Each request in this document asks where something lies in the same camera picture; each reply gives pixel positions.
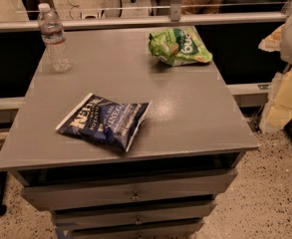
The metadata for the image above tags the grey drawer cabinet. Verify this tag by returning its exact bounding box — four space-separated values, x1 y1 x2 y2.
0 29 257 239

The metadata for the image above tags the top grey drawer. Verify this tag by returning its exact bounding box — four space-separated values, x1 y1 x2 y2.
21 168 237 211

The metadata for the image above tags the blue kettle chip bag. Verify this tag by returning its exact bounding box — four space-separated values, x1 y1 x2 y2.
56 93 150 151

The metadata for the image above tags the grey drawer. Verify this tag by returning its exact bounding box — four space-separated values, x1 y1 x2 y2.
56 219 203 239
53 201 216 230
21 168 237 211

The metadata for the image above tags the green rice chip bag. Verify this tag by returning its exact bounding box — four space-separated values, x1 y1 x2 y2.
148 28 213 66

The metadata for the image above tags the bottom grey drawer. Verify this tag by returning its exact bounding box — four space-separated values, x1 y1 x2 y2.
56 219 203 239

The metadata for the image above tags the middle grey drawer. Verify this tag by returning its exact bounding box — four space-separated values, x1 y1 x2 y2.
53 201 216 230

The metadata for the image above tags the clear plastic water bottle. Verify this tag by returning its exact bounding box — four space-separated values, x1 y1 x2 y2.
38 3 72 73

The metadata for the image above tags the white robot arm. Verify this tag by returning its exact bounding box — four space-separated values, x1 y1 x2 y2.
258 13 292 132

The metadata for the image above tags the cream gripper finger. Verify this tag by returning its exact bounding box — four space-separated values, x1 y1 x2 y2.
258 24 284 52
259 69 292 133

